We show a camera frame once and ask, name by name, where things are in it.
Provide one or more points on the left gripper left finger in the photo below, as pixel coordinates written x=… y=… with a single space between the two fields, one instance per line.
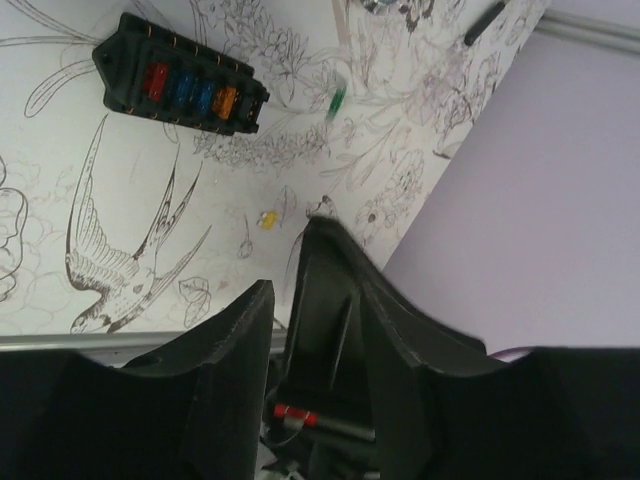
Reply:
x=228 y=354

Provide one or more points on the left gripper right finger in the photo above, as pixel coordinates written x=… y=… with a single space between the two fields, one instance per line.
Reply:
x=380 y=374

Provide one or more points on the orange blade fuse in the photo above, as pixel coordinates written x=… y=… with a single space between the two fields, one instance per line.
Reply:
x=224 y=101

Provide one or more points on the green blade fuse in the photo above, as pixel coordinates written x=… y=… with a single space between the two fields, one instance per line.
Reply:
x=336 y=103

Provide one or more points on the black fuse box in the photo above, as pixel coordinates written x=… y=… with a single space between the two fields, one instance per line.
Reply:
x=123 y=57

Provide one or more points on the yellow blade fuse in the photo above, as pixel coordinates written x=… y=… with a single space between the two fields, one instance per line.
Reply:
x=268 y=220

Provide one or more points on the blue blade fuse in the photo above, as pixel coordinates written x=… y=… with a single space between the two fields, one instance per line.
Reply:
x=203 y=96
x=182 y=88

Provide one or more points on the red blade fuse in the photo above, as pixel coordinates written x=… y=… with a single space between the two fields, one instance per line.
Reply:
x=154 y=80

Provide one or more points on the floral printed table mat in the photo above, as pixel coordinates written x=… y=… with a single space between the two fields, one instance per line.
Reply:
x=112 y=223

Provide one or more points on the aluminium mounting rail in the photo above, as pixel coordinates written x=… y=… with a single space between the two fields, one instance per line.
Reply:
x=115 y=349

